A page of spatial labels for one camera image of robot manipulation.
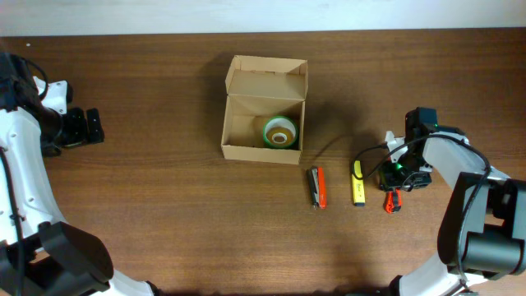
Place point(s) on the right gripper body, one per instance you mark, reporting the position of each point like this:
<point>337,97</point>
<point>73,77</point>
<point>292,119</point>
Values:
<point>404,173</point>

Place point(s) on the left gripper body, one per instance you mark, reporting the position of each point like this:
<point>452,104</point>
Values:
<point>63,130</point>

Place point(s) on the orange utility knife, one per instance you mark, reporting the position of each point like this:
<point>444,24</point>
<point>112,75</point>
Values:
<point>393,201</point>

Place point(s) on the orange black stapler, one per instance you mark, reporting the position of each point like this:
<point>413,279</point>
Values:
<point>317,187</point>

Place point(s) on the green tape roll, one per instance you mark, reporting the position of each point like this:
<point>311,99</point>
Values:
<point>280,121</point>

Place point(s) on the yellow tape roll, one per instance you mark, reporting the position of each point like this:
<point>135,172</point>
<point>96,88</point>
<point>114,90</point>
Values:
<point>280,137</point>

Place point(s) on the brown cardboard box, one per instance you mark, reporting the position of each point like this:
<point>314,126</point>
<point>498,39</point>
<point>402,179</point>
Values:
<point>259,88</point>

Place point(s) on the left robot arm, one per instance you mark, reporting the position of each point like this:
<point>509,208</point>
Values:
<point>41,253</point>

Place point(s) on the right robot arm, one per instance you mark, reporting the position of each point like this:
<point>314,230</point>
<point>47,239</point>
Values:
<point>482,234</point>

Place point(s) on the yellow highlighter pen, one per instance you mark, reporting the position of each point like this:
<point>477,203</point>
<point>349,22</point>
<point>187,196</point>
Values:
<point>358,187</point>

